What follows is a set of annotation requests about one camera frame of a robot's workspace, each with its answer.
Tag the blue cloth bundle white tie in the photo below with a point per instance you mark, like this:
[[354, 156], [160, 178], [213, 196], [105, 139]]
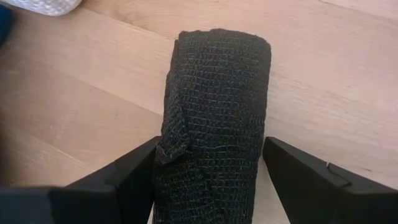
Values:
[[4, 21]]

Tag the black cohesive bandage roll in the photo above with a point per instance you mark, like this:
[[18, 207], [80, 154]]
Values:
[[217, 124]]

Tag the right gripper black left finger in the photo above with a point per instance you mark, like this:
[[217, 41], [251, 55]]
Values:
[[109, 202]]

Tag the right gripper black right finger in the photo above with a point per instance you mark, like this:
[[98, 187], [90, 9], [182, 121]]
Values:
[[326, 193]]

